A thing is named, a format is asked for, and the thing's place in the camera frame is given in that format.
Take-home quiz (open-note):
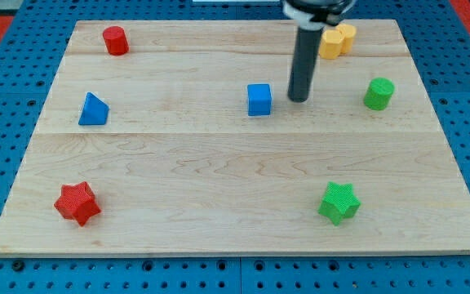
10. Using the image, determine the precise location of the blue cube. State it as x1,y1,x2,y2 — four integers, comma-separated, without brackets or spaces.
246,84,273,116

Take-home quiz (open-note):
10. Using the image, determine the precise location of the wooden board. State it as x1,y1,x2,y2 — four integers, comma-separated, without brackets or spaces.
0,20,470,258

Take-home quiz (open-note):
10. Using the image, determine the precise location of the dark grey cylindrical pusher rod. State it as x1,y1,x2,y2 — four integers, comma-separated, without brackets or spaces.
287,27,323,103

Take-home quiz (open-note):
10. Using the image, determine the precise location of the green star block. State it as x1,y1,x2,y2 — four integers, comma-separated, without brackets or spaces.
317,181,361,226

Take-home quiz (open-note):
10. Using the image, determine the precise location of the black white robot wrist mount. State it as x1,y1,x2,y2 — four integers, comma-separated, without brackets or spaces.
282,0,357,29

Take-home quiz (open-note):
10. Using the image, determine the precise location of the green cylinder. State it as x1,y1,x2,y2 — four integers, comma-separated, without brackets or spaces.
363,78,395,110

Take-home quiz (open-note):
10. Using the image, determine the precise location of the red star block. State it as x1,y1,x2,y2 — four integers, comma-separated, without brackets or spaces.
54,181,101,226

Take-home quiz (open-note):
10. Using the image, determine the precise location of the yellow cylinder rear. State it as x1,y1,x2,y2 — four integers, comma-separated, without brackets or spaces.
335,23,357,55

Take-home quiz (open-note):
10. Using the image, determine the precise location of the blue triangular prism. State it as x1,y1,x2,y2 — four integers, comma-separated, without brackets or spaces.
78,92,109,125

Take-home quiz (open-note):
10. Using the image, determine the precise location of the yellow cylinder front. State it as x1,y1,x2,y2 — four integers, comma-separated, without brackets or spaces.
319,29,344,60

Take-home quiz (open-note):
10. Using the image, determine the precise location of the yellow cylinder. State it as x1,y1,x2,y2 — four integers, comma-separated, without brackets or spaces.
319,29,344,60
335,23,357,55

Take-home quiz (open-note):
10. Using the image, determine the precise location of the red cylinder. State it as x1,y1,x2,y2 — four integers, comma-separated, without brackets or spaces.
102,26,129,56

